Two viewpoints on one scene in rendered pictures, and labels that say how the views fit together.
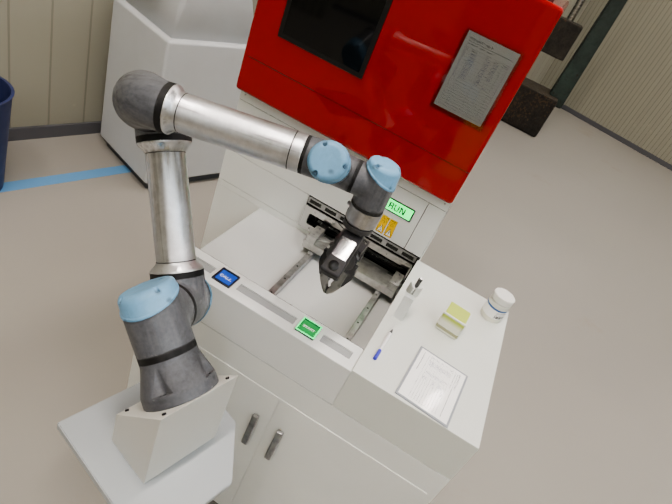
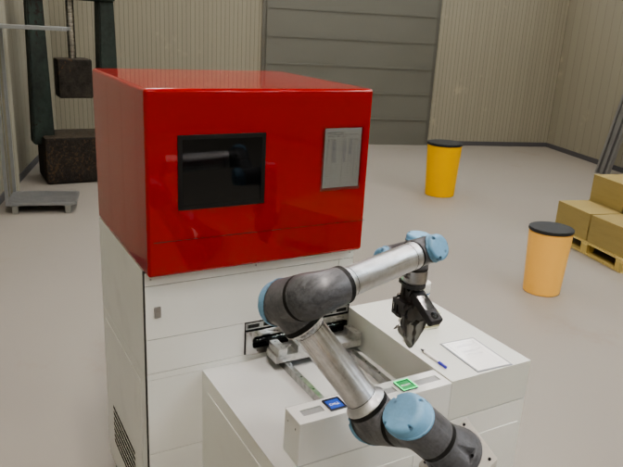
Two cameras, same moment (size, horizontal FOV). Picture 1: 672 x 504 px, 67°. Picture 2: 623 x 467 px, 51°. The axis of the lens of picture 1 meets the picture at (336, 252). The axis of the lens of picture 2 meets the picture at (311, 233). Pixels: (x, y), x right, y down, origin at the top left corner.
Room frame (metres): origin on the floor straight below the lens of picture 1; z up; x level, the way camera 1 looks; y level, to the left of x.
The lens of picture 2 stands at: (-0.20, 1.40, 2.02)
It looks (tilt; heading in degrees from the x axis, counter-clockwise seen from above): 18 degrees down; 320
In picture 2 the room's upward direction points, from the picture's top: 3 degrees clockwise
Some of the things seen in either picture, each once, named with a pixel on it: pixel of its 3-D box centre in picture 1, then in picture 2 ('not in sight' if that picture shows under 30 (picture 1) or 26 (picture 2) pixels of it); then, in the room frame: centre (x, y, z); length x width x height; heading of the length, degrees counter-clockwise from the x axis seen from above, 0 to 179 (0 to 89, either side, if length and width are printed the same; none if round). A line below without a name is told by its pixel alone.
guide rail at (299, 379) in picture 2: (289, 275); (307, 386); (1.31, 0.11, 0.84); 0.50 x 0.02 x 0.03; 170
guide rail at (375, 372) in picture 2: (361, 318); (372, 370); (1.26, -0.16, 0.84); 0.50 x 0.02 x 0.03; 170
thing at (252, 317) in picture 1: (260, 322); (370, 414); (1.01, 0.11, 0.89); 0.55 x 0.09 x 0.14; 80
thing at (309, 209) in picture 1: (354, 243); (298, 333); (1.56, -0.05, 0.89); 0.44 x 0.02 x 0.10; 80
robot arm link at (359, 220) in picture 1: (362, 214); (413, 275); (1.00, -0.02, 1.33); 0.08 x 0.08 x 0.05
